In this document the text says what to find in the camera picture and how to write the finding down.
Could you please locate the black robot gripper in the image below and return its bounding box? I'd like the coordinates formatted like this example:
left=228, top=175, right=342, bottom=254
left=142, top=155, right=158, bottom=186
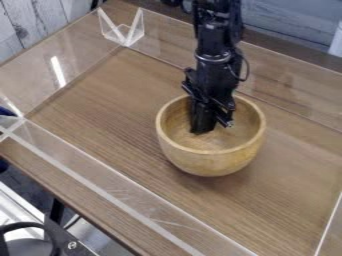
left=181, top=56, right=237, bottom=134

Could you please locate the light wooden bowl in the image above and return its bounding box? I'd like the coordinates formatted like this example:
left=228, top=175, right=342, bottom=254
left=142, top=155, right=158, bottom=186
left=154, top=95, right=265, bottom=177

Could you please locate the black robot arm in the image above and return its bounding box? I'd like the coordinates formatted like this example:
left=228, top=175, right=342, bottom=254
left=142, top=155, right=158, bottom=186
left=160, top=0, right=245, bottom=134

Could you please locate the black table leg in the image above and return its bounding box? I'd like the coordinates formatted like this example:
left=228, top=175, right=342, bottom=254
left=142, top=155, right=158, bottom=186
left=49, top=199, right=65, bottom=224

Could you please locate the clear acrylic tray enclosure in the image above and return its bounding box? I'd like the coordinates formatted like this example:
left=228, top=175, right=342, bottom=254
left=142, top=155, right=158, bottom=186
left=0, top=2, right=342, bottom=256

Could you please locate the black metal bracket with screw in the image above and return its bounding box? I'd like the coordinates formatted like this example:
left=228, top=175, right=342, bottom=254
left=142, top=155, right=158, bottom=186
left=43, top=218, right=98, bottom=256

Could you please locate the black cable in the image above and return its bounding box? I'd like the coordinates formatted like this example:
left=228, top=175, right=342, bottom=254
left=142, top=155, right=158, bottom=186
left=0, top=221, right=58, bottom=256

